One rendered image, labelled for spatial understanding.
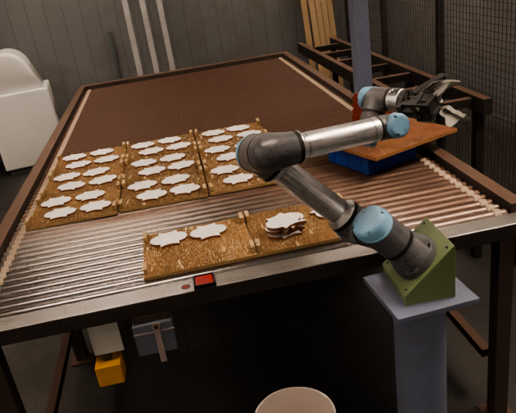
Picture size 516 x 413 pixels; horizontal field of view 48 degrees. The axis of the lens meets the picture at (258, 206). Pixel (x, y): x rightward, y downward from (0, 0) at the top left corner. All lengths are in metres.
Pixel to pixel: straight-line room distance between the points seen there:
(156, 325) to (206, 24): 5.96
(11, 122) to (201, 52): 2.44
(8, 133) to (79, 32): 1.54
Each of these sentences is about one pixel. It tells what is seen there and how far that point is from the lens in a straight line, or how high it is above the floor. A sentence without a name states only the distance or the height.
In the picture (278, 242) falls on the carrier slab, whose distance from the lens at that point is 2.16.
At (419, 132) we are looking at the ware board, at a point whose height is 1.04.
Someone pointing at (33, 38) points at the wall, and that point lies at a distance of 7.63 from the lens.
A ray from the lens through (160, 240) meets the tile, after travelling 2.32.
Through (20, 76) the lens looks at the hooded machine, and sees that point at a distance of 6.86.
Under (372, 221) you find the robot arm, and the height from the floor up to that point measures 1.14.
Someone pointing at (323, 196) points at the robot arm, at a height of 1.20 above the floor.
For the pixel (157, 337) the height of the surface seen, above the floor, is 0.78.
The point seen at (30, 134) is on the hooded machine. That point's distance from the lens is 6.94.
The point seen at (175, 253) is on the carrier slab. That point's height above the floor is 0.94.
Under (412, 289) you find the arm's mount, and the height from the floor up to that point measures 0.92.
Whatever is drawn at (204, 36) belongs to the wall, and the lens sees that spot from 7.66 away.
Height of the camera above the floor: 1.93
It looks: 24 degrees down
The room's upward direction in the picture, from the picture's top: 8 degrees counter-clockwise
